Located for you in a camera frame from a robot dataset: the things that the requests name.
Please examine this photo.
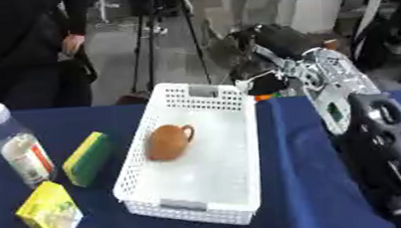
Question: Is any clear plastic bottle white cap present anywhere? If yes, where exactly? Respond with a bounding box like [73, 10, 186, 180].
[0, 99, 61, 191]

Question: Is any black office chair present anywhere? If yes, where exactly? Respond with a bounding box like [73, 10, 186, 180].
[343, 0, 401, 88]

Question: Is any person's hand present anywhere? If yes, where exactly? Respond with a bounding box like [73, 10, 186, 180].
[59, 33, 90, 57]

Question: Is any small orange object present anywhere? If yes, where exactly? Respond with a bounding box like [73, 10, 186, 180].
[253, 94, 276, 103]

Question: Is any white perforated plastic basket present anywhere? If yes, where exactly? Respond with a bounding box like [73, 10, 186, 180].
[104, 77, 265, 228]

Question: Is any black tripod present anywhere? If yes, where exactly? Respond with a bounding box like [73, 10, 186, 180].
[123, 0, 215, 96]

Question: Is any yellow green sponge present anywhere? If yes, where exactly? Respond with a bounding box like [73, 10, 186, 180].
[58, 129, 116, 189]

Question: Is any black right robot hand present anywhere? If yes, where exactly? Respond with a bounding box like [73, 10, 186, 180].
[223, 20, 317, 99]

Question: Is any yellow cardboard box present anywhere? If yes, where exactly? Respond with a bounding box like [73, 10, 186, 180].
[12, 178, 86, 228]

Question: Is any brown clay teapot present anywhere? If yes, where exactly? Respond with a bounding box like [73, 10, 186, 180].
[141, 121, 198, 163]

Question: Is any person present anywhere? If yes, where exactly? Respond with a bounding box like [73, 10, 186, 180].
[0, 0, 102, 113]

